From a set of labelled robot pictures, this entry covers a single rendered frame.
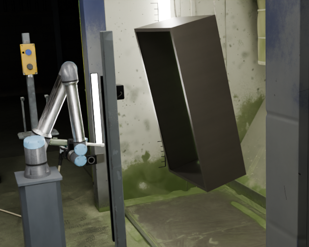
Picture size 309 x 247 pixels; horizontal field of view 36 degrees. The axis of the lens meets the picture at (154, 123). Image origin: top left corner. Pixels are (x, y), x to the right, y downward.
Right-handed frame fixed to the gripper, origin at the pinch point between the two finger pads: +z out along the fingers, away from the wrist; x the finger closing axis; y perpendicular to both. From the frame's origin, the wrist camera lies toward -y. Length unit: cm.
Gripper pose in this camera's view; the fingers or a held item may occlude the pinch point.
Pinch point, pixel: (63, 145)
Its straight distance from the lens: 396.5
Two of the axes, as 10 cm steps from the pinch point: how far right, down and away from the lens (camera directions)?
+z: -5.5, -2.3, 8.0
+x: 8.2, 0.7, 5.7
